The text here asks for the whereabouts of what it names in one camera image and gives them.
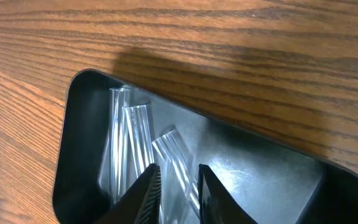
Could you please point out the black tray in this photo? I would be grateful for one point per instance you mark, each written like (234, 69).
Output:
(259, 186)

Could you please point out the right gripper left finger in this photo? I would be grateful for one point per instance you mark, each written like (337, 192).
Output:
(138, 208)

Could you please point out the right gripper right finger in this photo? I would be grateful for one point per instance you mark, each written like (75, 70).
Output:
(216, 211)

